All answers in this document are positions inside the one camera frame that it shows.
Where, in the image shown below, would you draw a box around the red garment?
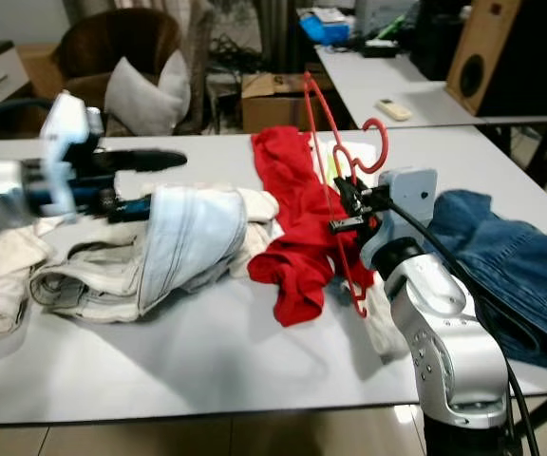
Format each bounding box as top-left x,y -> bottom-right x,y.
247,125 -> 369,329

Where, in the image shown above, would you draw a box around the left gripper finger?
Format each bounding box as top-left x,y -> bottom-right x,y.
112,148 -> 190,175
108,194 -> 157,226

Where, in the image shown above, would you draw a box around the black computer tower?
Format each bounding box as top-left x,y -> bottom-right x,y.
411,0 -> 469,82

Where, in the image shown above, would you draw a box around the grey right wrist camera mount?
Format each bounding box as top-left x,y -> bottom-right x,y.
359,168 -> 439,272

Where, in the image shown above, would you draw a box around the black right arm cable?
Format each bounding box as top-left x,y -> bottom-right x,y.
387,198 -> 542,456

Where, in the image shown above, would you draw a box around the blue box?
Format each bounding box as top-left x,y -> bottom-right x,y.
297,8 -> 352,45

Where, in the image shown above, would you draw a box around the white remote control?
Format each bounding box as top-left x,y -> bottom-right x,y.
373,97 -> 414,122

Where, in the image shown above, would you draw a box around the open cardboard box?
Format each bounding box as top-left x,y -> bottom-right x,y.
240,71 -> 322,134

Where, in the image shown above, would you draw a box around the white pillow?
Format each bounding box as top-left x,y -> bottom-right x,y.
104,49 -> 191,136

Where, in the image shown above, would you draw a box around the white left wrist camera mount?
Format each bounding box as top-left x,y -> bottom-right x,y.
41,90 -> 105,219

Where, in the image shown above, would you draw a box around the brown armchair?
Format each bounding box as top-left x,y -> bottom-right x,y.
53,8 -> 189,134

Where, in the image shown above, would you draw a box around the black small device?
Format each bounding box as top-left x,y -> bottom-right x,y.
359,36 -> 403,58

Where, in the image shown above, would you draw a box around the red plastic hanger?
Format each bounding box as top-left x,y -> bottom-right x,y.
300,71 -> 390,319

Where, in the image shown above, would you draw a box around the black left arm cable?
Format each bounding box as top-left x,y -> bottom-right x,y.
0,95 -> 58,120

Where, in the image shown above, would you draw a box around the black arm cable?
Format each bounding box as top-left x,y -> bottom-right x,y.
387,198 -> 542,456
0,95 -> 58,120

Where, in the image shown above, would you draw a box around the blue jeans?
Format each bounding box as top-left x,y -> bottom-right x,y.
421,190 -> 547,370

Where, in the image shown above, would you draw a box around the wooden speaker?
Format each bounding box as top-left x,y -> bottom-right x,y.
444,0 -> 526,117

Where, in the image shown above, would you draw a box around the white yellow print garment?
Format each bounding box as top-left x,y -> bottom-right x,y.
316,138 -> 412,362

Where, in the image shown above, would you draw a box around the pale grey stitched garment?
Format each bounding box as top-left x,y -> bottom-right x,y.
136,183 -> 251,319

